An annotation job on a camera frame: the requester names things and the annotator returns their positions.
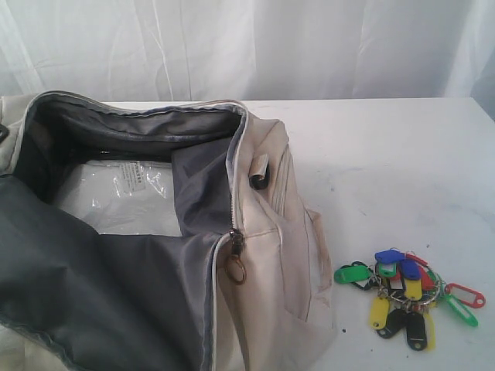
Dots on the beige duffel bag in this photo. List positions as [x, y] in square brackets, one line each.
[246, 286]

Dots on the colourful key tag bunch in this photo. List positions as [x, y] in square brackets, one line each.
[407, 288]

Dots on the white plastic wrapped package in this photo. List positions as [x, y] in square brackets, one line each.
[119, 197]

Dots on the white backdrop curtain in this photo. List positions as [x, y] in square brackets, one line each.
[248, 50]

